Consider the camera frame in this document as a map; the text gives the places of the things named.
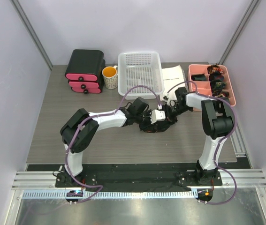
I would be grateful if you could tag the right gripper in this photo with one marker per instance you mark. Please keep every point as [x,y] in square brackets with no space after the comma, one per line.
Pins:
[168,114]

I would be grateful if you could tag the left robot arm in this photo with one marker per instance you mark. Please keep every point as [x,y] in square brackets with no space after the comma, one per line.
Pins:
[80,129]

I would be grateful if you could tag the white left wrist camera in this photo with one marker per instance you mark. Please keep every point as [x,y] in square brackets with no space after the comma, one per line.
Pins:
[157,115]

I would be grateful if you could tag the floral mug yellow inside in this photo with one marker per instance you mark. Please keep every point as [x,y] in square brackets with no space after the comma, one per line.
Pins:
[110,75]

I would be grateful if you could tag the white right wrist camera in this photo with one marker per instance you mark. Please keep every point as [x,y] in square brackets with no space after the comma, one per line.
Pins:
[169,99]

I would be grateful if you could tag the red patterned rolled tie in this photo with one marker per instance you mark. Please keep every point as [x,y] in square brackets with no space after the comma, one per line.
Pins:
[214,69]

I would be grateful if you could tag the blue red rolled tie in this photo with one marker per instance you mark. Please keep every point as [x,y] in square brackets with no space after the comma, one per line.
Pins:
[216,77]

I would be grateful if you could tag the white paper booklet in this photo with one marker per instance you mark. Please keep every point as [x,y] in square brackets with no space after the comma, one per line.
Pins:
[171,77]

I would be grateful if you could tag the black pink drawer box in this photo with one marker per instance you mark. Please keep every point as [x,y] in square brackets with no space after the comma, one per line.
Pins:
[84,71]

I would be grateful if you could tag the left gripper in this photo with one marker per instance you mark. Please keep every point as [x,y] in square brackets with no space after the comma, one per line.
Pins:
[148,113]

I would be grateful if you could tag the green dark rolled tie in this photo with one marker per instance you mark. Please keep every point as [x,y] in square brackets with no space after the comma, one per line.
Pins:
[218,86]

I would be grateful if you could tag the aluminium corner frame post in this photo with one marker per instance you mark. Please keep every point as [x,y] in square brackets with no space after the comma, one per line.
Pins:
[253,5]

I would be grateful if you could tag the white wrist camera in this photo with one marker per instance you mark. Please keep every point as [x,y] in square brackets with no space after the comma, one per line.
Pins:
[157,115]
[169,99]

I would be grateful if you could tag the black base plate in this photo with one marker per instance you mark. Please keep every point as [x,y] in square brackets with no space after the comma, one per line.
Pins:
[147,176]

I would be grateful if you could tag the left aluminium frame post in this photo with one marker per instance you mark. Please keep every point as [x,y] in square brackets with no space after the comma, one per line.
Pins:
[27,24]

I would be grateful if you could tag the pink compartment organizer tray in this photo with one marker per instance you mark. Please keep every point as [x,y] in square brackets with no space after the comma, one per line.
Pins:
[204,87]

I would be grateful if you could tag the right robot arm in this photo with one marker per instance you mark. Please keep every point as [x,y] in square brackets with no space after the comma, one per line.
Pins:
[218,122]

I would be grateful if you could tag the black orange floral tie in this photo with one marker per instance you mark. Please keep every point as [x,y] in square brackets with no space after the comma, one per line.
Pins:
[157,127]

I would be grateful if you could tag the slotted cable duct rail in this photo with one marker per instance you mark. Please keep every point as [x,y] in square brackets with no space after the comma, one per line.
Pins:
[73,194]

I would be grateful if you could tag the white perforated plastic basket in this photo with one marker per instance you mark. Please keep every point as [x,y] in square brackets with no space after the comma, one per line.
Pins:
[140,75]

